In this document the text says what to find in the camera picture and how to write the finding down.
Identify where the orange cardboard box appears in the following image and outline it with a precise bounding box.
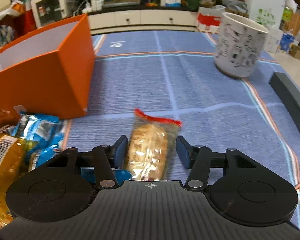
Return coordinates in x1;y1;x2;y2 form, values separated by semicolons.
0;15;95;124

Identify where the red-topped clear cracker packet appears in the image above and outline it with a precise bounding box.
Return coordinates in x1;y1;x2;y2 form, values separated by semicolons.
124;108;182;181

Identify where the black rectangular case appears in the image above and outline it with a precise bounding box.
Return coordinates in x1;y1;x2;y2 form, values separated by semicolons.
269;72;300;133

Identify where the blue checked tablecloth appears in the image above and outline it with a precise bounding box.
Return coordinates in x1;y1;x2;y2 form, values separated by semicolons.
65;31;300;228

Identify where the white glass-door cabinet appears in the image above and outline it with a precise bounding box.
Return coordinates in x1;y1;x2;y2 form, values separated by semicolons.
31;0;70;29

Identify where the white patterned cup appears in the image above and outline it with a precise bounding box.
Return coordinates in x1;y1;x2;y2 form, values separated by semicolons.
214;12;269;78

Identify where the white mini fridge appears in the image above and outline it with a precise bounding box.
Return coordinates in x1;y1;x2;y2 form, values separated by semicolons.
245;0;286;28

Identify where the blue cookie snack packet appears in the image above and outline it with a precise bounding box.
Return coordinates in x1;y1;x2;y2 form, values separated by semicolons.
12;112;68;171

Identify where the golden yellow snack bag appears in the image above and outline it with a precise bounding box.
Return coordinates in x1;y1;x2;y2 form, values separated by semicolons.
0;133;38;229

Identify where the white TV cabinet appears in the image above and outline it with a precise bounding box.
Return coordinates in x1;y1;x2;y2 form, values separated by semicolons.
88;9;197;35

